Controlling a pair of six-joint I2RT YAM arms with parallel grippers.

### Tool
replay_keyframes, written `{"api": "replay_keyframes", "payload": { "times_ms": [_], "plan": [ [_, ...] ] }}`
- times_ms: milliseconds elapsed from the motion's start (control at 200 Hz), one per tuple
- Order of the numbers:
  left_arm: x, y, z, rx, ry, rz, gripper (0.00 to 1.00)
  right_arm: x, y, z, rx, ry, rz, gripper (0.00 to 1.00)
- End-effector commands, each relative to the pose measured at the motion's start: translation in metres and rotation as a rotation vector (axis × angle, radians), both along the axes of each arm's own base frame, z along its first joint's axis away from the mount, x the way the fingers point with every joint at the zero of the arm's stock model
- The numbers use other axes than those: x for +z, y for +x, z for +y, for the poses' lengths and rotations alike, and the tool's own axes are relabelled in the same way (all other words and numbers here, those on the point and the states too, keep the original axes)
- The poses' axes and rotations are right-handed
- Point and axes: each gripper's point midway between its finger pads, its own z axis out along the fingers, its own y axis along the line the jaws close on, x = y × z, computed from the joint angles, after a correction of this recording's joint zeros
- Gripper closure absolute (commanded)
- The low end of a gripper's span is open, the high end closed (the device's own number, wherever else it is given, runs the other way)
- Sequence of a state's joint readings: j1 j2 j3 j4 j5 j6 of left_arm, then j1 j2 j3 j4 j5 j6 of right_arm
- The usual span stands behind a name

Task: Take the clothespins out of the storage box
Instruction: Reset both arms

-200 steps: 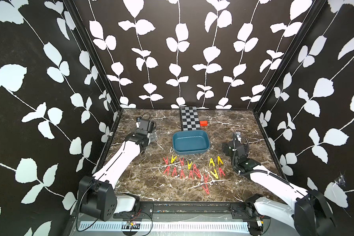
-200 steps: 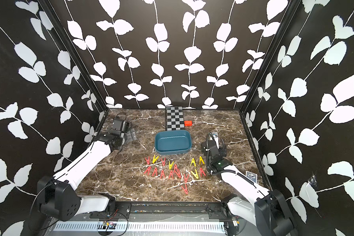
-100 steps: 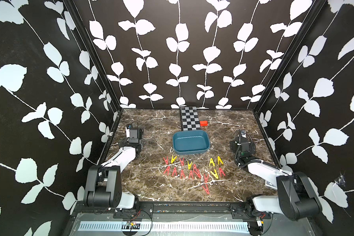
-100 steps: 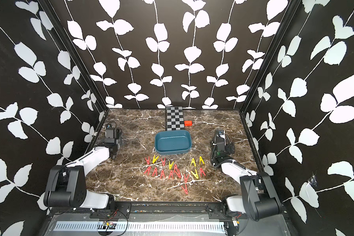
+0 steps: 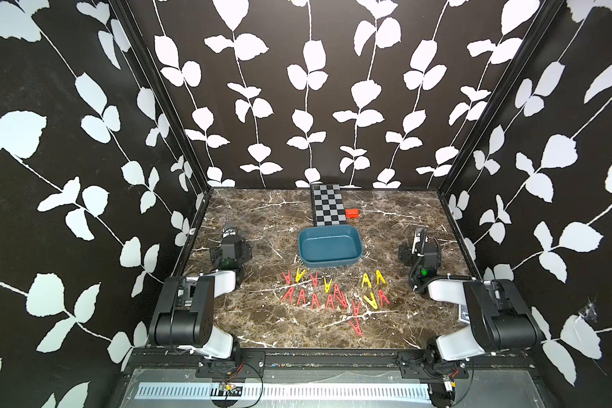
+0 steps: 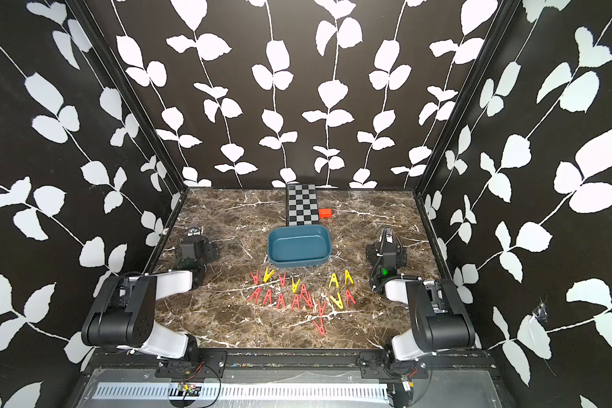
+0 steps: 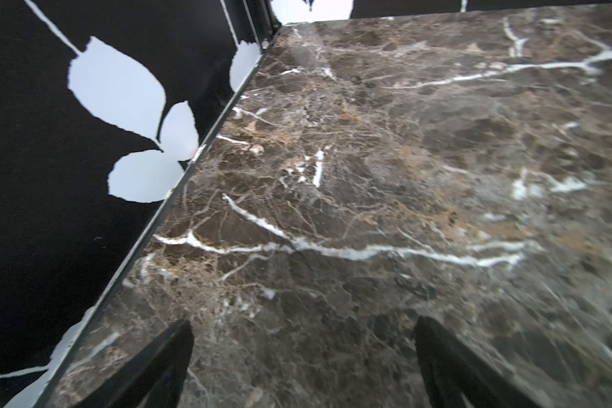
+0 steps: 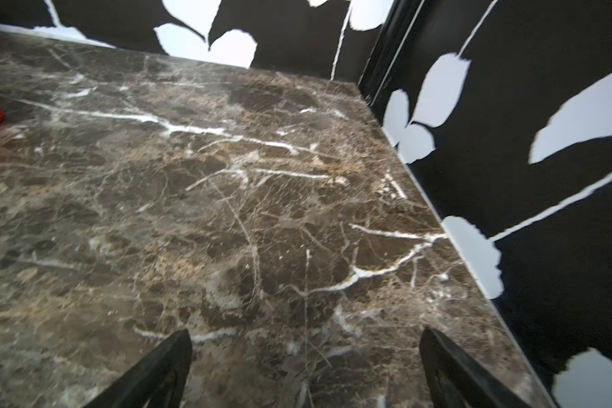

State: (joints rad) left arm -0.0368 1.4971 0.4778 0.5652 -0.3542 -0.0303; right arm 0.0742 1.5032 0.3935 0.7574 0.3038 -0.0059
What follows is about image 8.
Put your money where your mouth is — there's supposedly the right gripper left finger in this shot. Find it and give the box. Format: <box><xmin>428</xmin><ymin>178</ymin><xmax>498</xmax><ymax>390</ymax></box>
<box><xmin>85</xmin><ymin>329</ymin><xmax>193</xmax><ymax>408</ymax></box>

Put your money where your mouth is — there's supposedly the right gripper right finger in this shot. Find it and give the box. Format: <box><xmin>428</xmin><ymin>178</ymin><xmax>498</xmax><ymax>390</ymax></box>
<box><xmin>419</xmin><ymin>326</ymin><xmax>528</xmax><ymax>408</ymax></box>

